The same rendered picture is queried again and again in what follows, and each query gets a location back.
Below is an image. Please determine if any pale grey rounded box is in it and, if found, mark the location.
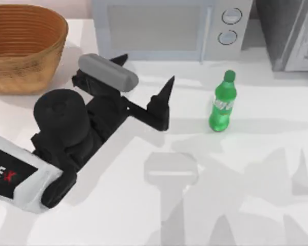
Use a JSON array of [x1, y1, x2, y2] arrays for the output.
[[78, 53, 140, 93]]

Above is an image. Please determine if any microwave oven door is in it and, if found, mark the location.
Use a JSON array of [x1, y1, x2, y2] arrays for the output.
[[91, 0, 211, 62]]

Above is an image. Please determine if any pale microwave oven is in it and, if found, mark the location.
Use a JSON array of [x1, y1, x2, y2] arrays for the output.
[[91, 0, 254, 64]]

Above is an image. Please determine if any green bottle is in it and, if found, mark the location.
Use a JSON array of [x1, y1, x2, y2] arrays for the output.
[[208, 69, 238, 133]]

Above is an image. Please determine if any brown wicker basket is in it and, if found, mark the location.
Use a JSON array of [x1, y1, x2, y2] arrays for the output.
[[0, 4, 69, 96]]

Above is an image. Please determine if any round microwave knob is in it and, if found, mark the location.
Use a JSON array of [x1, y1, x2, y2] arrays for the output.
[[221, 7, 243, 25], [217, 29, 239, 46]]

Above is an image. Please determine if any microwave door handle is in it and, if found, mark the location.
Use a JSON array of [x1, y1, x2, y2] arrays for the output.
[[199, 6, 213, 65]]

